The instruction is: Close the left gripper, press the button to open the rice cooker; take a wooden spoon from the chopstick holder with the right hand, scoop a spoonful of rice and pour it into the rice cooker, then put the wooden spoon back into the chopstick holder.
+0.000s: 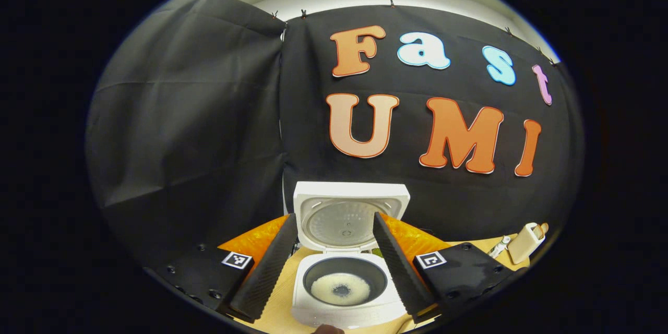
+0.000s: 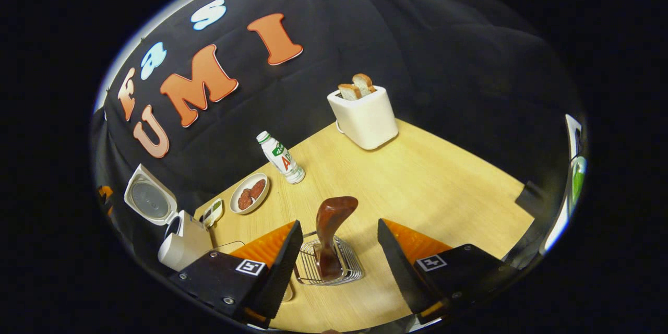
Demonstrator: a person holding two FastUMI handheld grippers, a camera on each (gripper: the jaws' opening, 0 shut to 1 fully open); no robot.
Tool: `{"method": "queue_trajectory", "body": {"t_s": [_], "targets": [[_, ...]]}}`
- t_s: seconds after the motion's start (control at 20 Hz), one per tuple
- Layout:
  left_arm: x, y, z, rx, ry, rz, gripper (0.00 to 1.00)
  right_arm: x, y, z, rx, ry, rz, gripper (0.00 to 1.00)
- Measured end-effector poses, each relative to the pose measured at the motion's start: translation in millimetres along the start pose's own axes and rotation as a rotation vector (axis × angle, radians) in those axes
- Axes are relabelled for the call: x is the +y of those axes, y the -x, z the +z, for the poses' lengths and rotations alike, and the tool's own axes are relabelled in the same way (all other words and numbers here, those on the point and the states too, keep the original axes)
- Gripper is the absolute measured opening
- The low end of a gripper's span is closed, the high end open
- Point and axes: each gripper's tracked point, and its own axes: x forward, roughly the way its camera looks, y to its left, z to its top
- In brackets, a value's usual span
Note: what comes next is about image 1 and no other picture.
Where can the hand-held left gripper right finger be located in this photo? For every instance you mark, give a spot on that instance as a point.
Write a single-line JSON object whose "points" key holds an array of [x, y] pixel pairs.
{"points": [[399, 271]]}

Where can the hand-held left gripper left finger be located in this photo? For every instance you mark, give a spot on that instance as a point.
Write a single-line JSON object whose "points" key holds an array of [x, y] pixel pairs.
{"points": [[271, 271]]}

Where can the white rice cooker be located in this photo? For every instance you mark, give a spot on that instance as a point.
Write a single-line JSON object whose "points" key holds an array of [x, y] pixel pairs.
{"points": [[349, 190]]}

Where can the white chopstick holder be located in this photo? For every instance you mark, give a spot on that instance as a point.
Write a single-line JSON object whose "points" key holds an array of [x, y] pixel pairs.
{"points": [[524, 245]]}

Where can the white bottle with green label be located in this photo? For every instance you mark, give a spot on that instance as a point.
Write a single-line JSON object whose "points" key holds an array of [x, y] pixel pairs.
{"points": [[500, 246]]}

